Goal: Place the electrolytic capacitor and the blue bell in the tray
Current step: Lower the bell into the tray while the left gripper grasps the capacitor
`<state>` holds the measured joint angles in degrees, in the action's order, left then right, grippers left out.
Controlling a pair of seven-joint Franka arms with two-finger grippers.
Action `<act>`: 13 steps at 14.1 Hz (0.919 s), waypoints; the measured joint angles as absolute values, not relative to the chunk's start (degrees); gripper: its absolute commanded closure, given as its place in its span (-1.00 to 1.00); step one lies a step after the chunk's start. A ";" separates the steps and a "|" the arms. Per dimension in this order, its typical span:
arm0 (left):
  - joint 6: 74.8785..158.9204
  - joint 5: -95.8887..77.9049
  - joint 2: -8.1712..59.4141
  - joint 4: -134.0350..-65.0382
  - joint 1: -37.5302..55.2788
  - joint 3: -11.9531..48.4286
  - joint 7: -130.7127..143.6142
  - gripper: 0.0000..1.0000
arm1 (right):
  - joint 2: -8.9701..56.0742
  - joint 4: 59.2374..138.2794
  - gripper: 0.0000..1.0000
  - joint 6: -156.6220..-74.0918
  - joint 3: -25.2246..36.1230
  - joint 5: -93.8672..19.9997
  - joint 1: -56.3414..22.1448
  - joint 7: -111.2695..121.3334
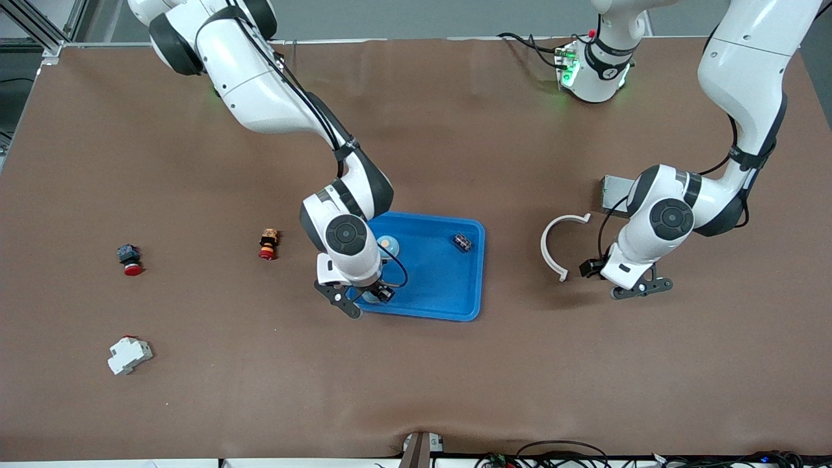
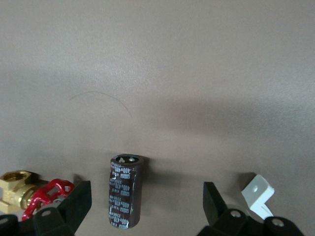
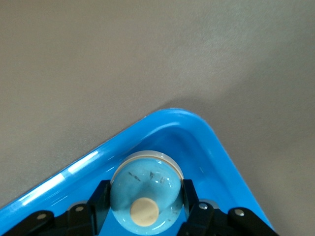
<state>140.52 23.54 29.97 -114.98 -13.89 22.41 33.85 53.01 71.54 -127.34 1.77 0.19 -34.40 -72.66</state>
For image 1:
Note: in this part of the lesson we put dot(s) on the white circuit breaker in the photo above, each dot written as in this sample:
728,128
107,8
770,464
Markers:
129,355

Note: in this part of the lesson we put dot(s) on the red emergency button orange base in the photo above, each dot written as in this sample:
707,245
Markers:
268,244

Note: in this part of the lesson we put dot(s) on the blue call bell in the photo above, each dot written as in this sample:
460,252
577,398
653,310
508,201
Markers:
372,298
387,246

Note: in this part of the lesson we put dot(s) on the dark terminal block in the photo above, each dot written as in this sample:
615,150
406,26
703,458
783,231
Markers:
463,242

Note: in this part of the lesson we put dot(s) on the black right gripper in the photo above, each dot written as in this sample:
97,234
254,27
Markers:
381,292

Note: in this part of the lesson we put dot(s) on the blue plastic tray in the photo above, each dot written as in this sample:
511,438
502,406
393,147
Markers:
435,279

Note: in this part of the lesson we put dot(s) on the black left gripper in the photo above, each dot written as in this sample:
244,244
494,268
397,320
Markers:
591,267

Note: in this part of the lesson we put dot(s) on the red push button blue base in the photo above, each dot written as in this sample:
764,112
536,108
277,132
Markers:
130,259

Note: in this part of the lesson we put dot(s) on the white curved pipe bracket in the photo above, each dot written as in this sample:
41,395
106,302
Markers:
543,248

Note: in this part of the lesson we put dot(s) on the dark camera post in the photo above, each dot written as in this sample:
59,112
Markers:
416,452

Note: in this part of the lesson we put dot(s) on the silver metal power supply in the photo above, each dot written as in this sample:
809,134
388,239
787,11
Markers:
611,188

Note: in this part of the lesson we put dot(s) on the aluminium frame extrusion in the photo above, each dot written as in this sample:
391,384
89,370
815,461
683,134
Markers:
53,49

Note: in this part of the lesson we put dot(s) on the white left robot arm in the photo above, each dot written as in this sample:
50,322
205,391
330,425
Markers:
741,65

